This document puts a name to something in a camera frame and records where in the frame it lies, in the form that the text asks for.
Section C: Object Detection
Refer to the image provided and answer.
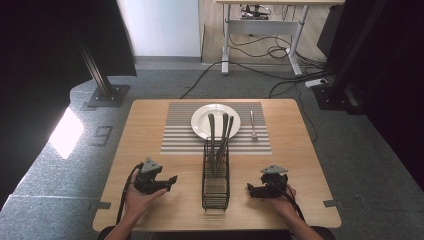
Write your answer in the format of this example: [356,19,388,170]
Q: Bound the white power strip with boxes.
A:
[304,77,330,89]

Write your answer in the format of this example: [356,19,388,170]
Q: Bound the white wall panel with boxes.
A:
[115,0,203,58]

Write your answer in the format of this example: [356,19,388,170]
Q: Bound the black wire cutlery holder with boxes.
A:
[201,137,231,211]

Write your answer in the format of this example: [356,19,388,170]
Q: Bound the dark curtain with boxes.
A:
[316,0,424,193]
[0,0,138,209]

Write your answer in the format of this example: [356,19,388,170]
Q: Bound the steel fork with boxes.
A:
[249,110,260,142]

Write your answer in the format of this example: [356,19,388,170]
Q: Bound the white-legged wooden desk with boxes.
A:
[214,0,346,77]

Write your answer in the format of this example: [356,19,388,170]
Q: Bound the grey striped placemat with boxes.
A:
[159,101,273,157]

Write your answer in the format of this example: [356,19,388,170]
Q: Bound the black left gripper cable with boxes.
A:
[115,162,145,226]

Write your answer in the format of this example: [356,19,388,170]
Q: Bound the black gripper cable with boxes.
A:
[266,178,306,223]
[115,162,145,226]

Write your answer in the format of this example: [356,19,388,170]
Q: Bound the black metal stand with baseplate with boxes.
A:
[71,29,131,109]

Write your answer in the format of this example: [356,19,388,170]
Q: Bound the bundle of black floor cables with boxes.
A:
[227,32,336,85]

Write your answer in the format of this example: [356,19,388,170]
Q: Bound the white round plate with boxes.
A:
[190,103,242,141]

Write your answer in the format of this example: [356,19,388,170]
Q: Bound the thin black floor cable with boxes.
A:
[267,79,319,144]

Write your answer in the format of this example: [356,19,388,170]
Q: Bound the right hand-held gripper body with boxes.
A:
[259,164,290,200]

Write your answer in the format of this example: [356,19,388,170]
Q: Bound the black device under desk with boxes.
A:
[240,3,272,21]

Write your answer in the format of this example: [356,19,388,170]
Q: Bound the person's left hand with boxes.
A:
[123,170,168,218]

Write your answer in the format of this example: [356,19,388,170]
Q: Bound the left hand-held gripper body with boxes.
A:
[134,157,168,195]

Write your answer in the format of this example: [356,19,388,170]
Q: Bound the steel table knife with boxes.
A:
[207,112,218,177]

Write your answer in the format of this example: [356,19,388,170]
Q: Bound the grey floor socket cover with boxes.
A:
[92,125,114,148]

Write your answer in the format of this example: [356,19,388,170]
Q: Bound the person's right hand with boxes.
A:
[265,185,298,218]

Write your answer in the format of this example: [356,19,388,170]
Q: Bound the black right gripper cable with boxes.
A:
[266,178,306,223]

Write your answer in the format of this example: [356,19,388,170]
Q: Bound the long black floor cable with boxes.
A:
[179,60,228,100]

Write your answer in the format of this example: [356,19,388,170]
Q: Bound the steel spoon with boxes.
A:
[215,112,230,175]

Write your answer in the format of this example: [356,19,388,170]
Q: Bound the person's dark clothing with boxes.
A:
[96,225,338,240]

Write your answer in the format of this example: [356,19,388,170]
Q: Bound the slim steel cutlery piece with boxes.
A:
[219,115,235,168]

